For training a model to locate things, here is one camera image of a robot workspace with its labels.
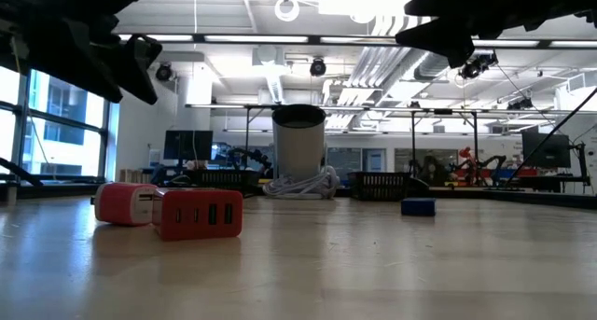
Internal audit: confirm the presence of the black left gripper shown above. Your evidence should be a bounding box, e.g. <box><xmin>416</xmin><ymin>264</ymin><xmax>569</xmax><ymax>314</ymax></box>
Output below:
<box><xmin>0</xmin><ymin>0</ymin><xmax>163</xmax><ymax>105</ymax></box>

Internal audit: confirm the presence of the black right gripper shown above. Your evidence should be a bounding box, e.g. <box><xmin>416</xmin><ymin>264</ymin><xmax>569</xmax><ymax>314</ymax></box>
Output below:
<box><xmin>395</xmin><ymin>0</ymin><xmax>597</xmax><ymax>69</ymax></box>

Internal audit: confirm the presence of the small pink white charger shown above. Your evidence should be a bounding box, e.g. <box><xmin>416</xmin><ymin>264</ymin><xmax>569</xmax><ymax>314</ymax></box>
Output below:
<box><xmin>92</xmin><ymin>182</ymin><xmax>160</xmax><ymax>227</ymax></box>

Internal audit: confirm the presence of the red multiport charger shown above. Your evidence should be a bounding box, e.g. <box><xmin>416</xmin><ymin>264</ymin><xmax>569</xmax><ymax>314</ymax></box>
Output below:
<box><xmin>151</xmin><ymin>188</ymin><xmax>244</xmax><ymax>242</ymax></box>

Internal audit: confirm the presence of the black monitor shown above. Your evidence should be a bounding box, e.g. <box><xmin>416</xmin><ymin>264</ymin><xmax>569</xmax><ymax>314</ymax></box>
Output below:
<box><xmin>162</xmin><ymin>130</ymin><xmax>215</xmax><ymax>161</ymax></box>
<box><xmin>521</xmin><ymin>131</ymin><xmax>573</xmax><ymax>170</ymax></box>

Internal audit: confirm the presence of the red black background robot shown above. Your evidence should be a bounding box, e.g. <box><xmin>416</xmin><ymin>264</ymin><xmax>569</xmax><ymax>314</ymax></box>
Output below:
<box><xmin>454</xmin><ymin>146</ymin><xmax>507</xmax><ymax>187</ymax></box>

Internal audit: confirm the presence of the black mesh basket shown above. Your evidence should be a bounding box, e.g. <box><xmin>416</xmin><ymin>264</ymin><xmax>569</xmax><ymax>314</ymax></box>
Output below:
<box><xmin>185</xmin><ymin>168</ymin><xmax>262</xmax><ymax>196</ymax></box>
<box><xmin>347</xmin><ymin>171</ymin><xmax>412</xmax><ymax>202</ymax></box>

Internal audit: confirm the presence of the blue charger block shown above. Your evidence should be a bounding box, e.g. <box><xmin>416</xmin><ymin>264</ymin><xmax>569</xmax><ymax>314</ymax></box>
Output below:
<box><xmin>400</xmin><ymin>197</ymin><xmax>437</xmax><ymax>217</ymax></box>

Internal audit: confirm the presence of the coiled white cable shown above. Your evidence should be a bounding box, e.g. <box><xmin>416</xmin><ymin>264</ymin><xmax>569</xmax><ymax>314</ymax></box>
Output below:
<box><xmin>261</xmin><ymin>164</ymin><xmax>341</xmax><ymax>201</ymax></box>

